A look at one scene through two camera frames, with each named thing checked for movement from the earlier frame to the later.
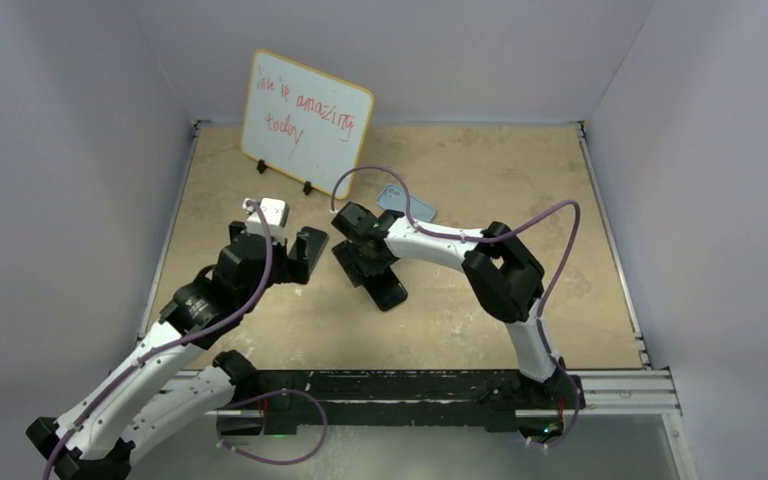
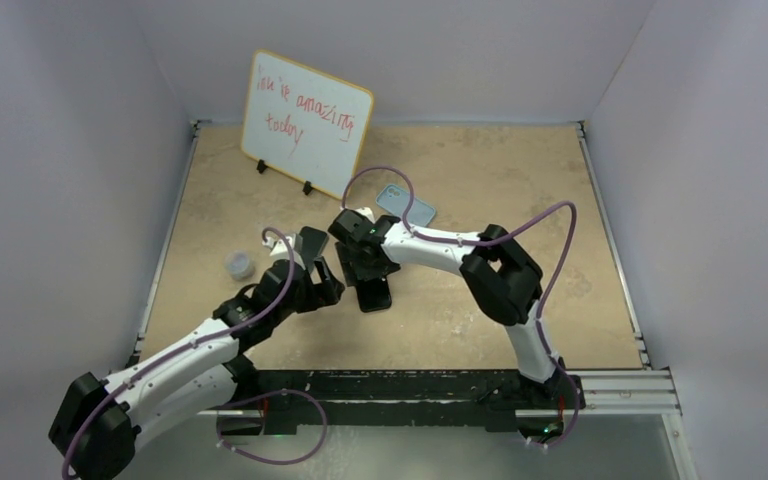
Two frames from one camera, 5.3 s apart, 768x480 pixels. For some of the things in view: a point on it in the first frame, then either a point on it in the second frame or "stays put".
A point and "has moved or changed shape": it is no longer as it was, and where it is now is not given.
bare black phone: [316, 241] stays put
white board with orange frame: [305, 121] stays put
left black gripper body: [279, 262] to [310, 296]
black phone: [386, 288] has moved or changed shape
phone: [393, 197] stays put
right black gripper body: [368, 264] stays put
